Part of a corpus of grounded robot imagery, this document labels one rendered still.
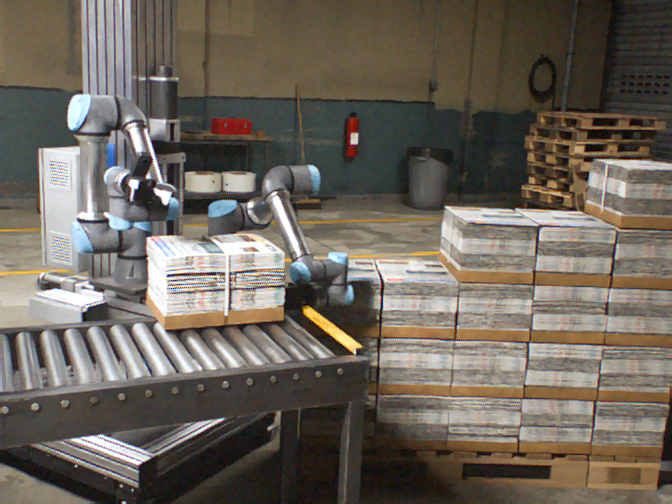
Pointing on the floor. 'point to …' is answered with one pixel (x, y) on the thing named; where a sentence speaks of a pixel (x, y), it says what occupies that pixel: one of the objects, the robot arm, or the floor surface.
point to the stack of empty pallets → (578, 151)
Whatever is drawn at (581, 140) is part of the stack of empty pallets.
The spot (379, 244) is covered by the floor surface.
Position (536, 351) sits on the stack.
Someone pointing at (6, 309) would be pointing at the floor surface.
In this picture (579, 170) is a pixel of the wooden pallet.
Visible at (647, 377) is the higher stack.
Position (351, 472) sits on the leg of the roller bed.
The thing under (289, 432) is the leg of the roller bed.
